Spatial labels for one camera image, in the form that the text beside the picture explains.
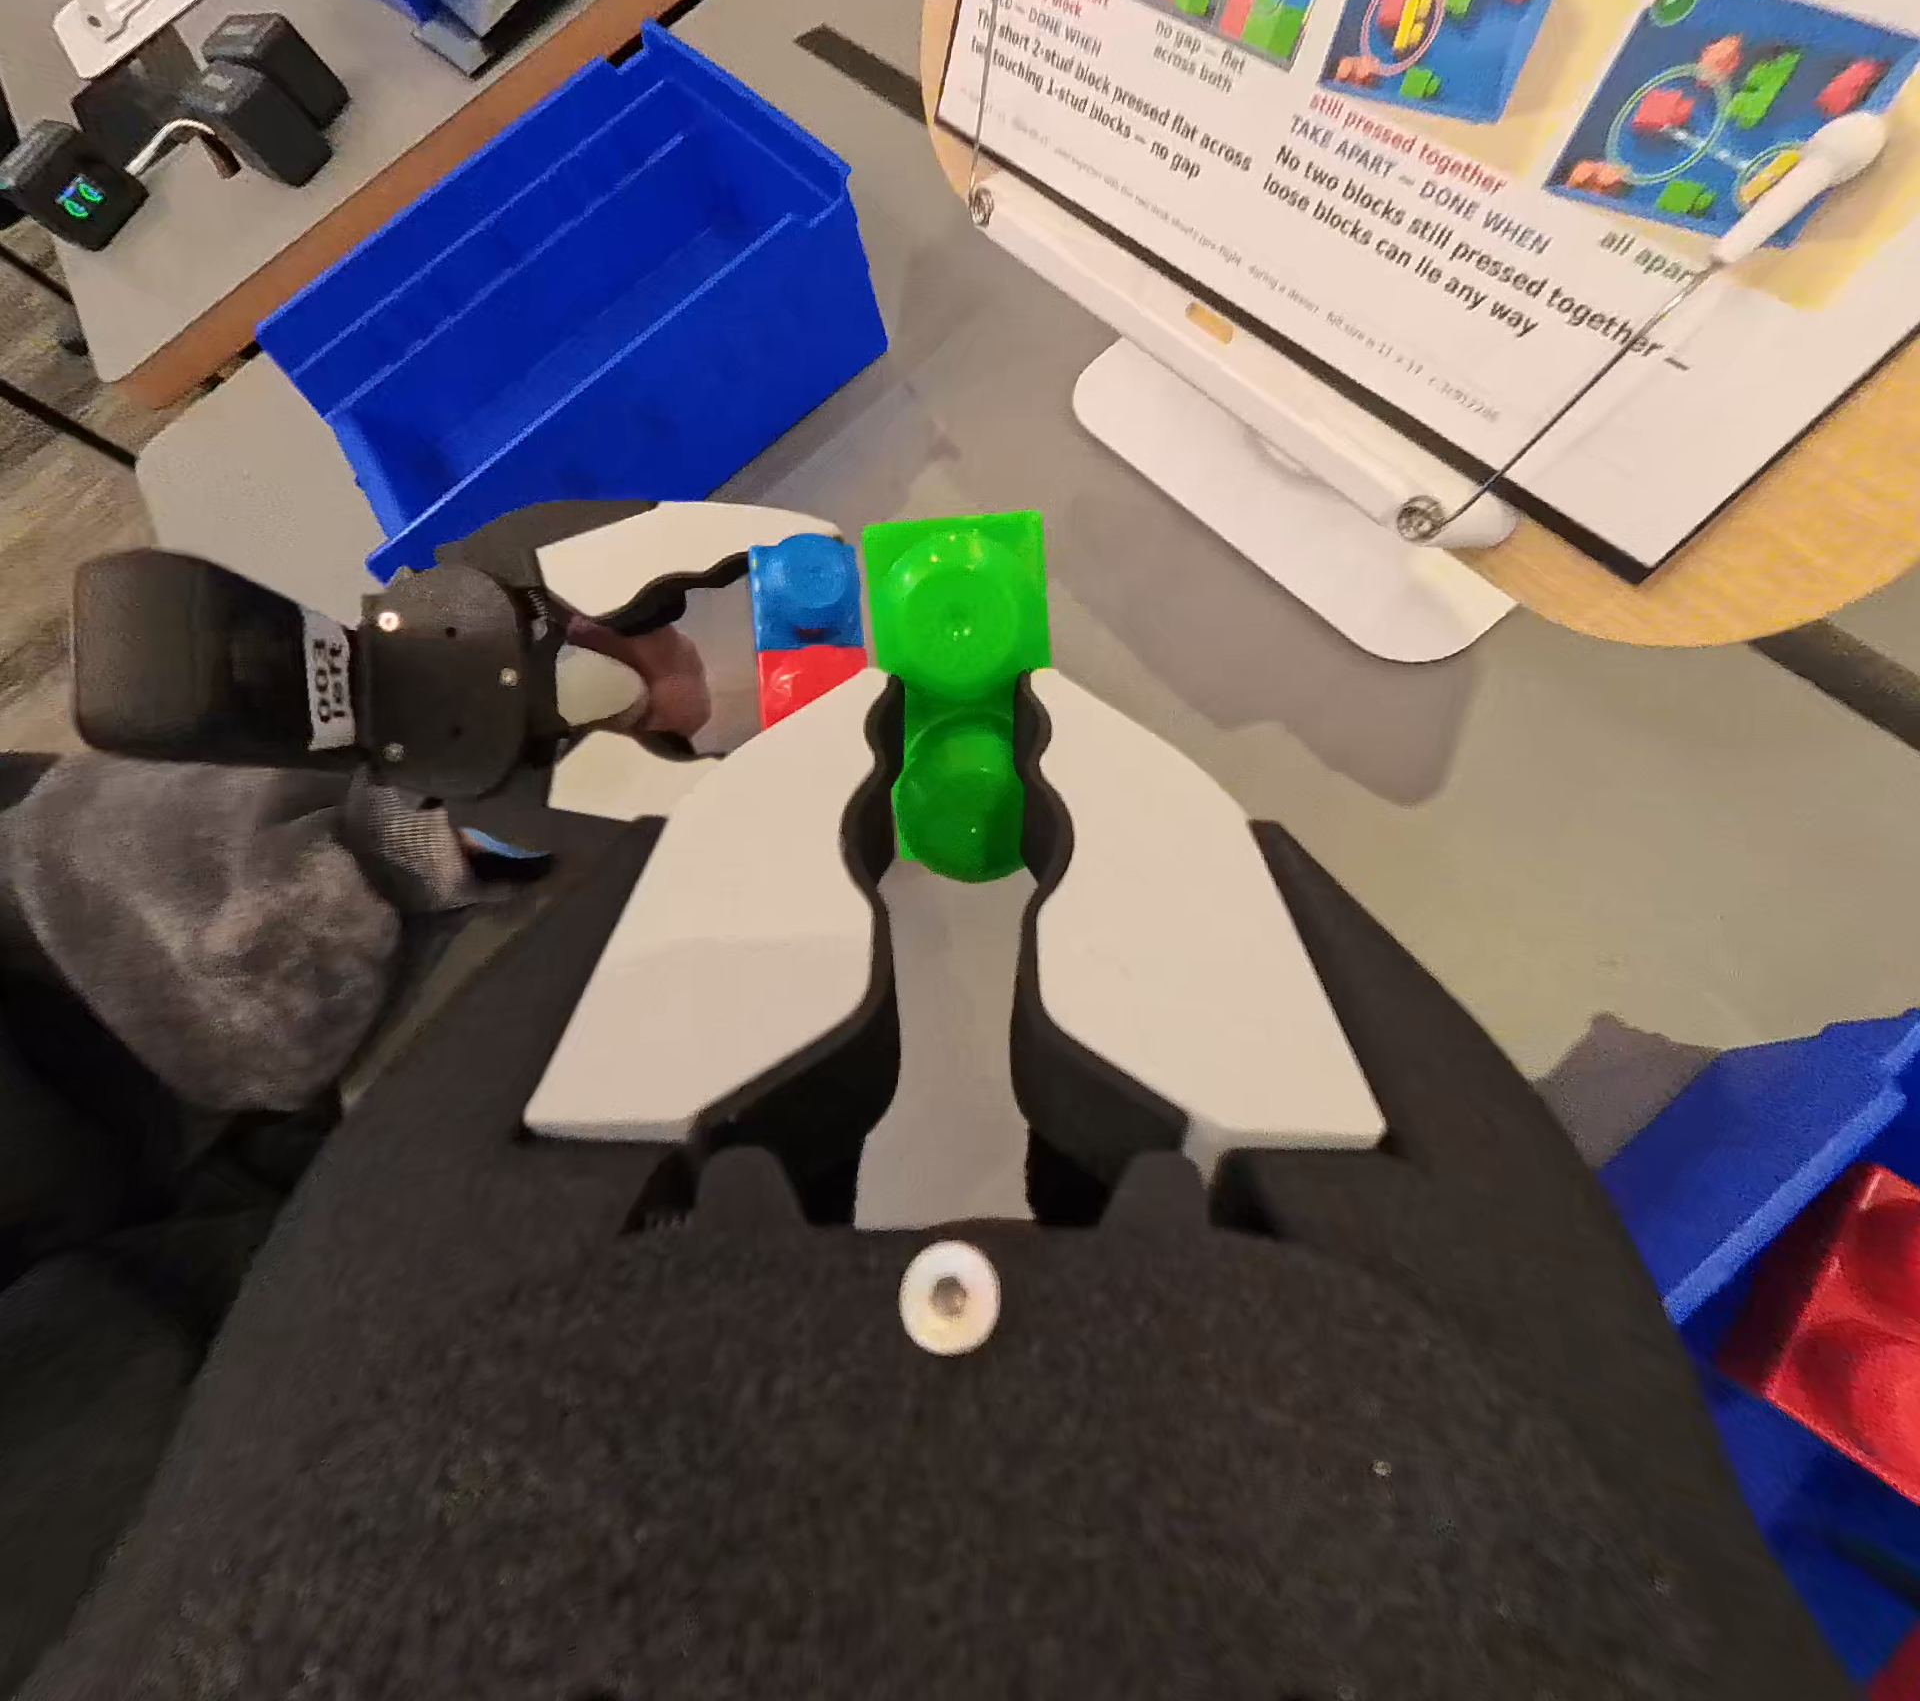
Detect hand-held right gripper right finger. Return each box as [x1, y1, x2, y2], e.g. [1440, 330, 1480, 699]
[1007, 668, 1389, 1228]

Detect person's left hand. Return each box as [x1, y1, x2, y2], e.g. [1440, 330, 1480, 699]
[606, 625, 714, 760]

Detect green toy block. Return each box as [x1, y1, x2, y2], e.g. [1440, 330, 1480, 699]
[858, 510, 1051, 885]

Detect red one-stud block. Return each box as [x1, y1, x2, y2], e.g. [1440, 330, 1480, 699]
[754, 642, 872, 731]

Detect printed instruction sheet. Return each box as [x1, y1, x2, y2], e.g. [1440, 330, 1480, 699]
[935, 0, 1920, 570]

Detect black box device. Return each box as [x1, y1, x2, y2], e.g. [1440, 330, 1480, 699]
[201, 12, 350, 130]
[72, 62, 336, 189]

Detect red two-stud block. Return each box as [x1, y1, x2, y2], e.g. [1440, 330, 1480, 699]
[1716, 1162, 1920, 1510]

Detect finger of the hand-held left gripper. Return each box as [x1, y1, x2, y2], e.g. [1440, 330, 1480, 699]
[546, 666, 769, 820]
[531, 500, 852, 639]

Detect blue one-stud block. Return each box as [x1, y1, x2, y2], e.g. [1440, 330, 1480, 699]
[744, 535, 870, 656]

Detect white wooden document stand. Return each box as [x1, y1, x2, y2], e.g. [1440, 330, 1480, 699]
[918, 0, 1920, 665]

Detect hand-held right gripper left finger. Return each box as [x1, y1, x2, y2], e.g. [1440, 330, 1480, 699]
[521, 668, 905, 1231]

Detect black device green lights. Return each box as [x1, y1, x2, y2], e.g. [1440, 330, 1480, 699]
[0, 122, 150, 250]

